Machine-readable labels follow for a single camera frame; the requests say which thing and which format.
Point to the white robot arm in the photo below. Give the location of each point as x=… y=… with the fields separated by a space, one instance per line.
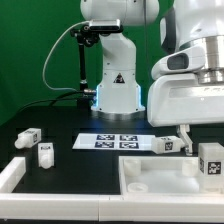
x=186 y=24

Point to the white sheet with tags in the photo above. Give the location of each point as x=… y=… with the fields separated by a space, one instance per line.
x=124 y=142

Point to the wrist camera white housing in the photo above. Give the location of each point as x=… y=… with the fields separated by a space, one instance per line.
x=188 y=60

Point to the white U-shaped fence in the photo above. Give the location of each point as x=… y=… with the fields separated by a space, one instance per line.
x=122 y=207

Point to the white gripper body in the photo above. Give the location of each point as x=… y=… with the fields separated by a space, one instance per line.
x=181 y=100

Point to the grey camera on stand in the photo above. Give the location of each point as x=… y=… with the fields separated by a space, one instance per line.
x=105 y=26

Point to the black camera stand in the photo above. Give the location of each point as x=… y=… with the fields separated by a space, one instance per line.
x=85 y=39

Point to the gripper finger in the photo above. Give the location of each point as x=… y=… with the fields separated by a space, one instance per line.
x=183 y=132

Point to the white square table top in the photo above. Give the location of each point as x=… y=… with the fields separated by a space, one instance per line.
x=165 y=176

